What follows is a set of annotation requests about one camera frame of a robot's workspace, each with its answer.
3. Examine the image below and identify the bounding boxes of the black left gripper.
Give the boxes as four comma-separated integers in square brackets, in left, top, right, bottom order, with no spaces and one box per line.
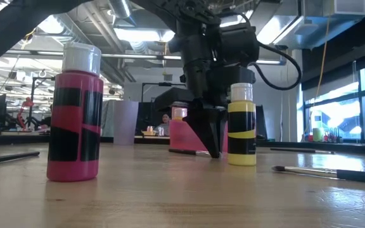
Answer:
[182,65,257,159]

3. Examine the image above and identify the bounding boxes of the yellow paint bottle red label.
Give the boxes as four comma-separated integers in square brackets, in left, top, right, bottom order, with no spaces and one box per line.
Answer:
[173,107,188,122]

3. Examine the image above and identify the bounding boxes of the yellow black-banded paint bottle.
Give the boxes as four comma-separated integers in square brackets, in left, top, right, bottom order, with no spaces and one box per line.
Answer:
[227,82,257,167]

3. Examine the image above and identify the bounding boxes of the magenta black-taped paint bottle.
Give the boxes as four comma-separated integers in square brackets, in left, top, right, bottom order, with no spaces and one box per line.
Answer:
[46,41,105,183]

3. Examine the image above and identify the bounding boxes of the pink plastic bin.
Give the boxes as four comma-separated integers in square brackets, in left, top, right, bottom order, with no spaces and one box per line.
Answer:
[169,119,228,153]

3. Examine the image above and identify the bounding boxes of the person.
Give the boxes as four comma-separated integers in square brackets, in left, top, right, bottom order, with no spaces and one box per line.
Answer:
[156,113,172,137]

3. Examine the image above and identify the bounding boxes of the lavender plastic cup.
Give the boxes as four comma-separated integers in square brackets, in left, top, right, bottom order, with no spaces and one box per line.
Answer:
[112,100,140,146]

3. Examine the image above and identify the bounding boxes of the long ceiling light bar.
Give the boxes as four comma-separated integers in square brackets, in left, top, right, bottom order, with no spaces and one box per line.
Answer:
[6,49,286,66]

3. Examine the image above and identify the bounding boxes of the colourful small toys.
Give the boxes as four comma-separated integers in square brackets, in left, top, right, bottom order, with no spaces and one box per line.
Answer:
[304,130,344,144]

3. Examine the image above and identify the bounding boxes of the white ceiling box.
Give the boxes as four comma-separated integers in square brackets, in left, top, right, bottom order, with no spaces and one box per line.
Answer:
[323,0,365,17]

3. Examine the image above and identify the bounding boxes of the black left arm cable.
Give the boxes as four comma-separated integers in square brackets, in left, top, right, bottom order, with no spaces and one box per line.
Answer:
[248,42,302,91]

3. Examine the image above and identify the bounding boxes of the black aluminium table frame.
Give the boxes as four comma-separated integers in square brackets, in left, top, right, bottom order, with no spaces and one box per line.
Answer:
[0,132,365,156]

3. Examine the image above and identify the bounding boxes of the yellow hanging cable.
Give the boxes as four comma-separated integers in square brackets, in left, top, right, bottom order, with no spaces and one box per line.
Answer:
[308,15,332,136]

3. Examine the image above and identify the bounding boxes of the silver ventilation duct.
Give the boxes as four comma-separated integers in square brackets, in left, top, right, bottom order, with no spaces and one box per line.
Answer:
[108,0,133,19]

